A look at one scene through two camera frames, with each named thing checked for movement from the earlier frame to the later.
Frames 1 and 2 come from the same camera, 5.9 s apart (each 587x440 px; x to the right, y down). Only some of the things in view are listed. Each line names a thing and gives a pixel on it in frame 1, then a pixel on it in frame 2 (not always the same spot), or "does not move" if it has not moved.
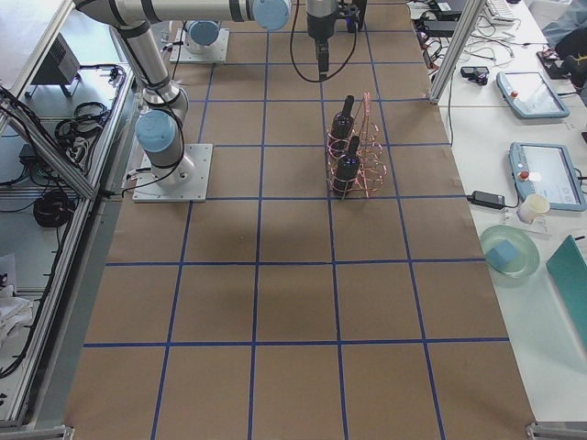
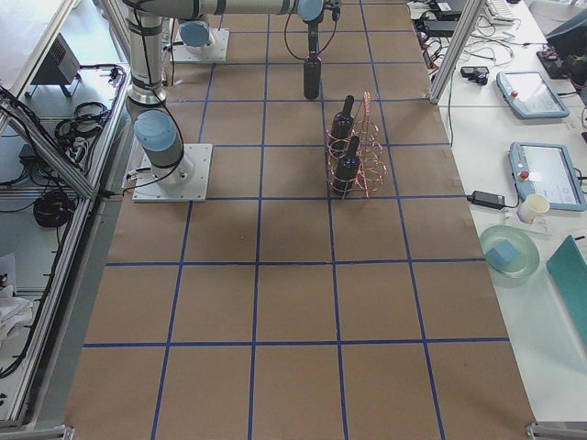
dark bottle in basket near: [348, 169] does not move
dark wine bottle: [355, 21] -> [312, 73]
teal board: [568, 269] does not move
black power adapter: [487, 199] does not move
